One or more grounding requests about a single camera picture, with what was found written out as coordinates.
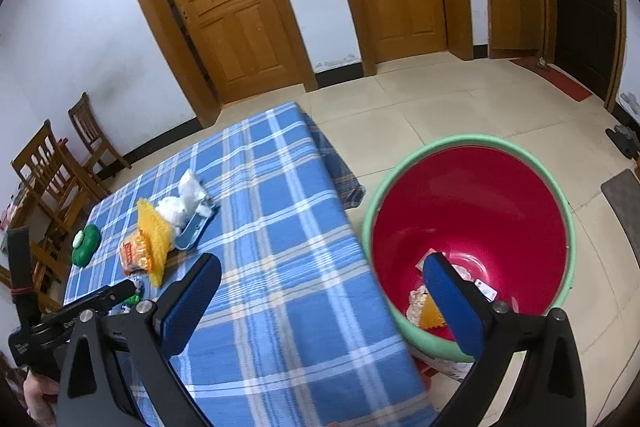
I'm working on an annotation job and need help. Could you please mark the dark slippers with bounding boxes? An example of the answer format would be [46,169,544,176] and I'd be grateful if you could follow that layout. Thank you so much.
[605,124,639,160]

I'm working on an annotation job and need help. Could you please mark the red door mat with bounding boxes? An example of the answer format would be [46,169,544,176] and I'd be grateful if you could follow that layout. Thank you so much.
[511,57,592,102]

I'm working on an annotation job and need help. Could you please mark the low wooden cabinet door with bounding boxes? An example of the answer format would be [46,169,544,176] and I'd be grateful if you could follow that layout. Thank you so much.
[487,0,544,58]

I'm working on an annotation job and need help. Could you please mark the near wooden chair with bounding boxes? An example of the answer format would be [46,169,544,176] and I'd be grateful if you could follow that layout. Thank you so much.
[11,120,110,311]

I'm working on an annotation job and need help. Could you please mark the white tissue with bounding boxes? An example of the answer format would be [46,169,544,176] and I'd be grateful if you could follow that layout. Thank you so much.
[155,196,189,230]

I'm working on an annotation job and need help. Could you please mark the person's left hand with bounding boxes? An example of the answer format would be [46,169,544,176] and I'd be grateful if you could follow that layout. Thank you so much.
[23,371,58,427]

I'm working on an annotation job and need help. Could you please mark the small green toy keychain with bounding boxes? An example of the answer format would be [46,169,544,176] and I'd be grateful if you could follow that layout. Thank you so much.
[119,274,147,308]

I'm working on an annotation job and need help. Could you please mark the grey floor mat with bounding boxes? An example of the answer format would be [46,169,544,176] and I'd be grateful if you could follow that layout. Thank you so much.
[601,169,640,263]

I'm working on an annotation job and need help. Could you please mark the wooden chair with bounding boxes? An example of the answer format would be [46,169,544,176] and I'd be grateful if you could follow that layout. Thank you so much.
[67,92,131,176]
[11,120,110,311]

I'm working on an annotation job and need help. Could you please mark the orange snack bag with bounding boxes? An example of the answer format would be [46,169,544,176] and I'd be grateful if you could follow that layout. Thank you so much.
[118,230,153,275]

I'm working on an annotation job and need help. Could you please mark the green clover-shaped box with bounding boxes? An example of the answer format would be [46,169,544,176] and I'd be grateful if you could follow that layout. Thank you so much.
[70,223,102,268]

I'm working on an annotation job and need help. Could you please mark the far wooden chair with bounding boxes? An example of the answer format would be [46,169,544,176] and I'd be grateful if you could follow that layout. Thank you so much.
[67,92,131,176]

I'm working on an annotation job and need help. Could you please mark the clear plastic bag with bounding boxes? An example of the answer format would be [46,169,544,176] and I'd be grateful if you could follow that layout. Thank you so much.
[178,169,207,215]

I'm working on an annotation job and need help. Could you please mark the yellow foam fruit net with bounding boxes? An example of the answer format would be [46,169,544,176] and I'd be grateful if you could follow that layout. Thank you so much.
[419,294,446,329]

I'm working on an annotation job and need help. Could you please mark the white paper ball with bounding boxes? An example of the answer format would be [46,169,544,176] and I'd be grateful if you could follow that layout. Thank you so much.
[406,285,428,326]

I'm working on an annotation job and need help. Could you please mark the blue plaid tablecloth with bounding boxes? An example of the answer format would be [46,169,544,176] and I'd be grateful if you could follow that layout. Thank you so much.
[64,103,436,426]

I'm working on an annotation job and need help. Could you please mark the red green trash bin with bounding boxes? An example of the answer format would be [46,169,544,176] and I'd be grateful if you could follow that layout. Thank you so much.
[361,134,576,381]

